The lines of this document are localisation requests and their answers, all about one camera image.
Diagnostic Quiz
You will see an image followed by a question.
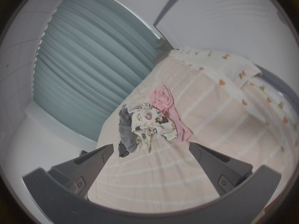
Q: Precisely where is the grey bedside table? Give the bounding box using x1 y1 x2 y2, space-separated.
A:
153 37 174 63

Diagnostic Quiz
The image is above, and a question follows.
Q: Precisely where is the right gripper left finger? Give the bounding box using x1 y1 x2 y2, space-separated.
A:
48 144 114 199

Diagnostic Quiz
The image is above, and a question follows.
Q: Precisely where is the white printed pyjama top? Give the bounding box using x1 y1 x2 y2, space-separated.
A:
131 104 180 153

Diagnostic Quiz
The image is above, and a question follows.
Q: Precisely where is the pile of clothes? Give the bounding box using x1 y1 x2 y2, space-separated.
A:
118 104 140 158

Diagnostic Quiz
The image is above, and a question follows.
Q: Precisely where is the blue-green curtain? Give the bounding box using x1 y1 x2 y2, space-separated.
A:
37 0 164 97
33 43 140 142

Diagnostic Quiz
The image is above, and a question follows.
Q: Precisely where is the pink garment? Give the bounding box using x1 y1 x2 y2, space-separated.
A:
150 85 194 145

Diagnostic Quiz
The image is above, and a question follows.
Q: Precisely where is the bed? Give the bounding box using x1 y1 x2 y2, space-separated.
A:
88 0 299 209

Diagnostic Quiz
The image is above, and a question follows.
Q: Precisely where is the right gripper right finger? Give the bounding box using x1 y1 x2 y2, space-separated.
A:
189 142 253 196

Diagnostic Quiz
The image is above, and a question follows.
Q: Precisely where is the white printed pillow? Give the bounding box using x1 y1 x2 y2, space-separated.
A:
169 48 292 153

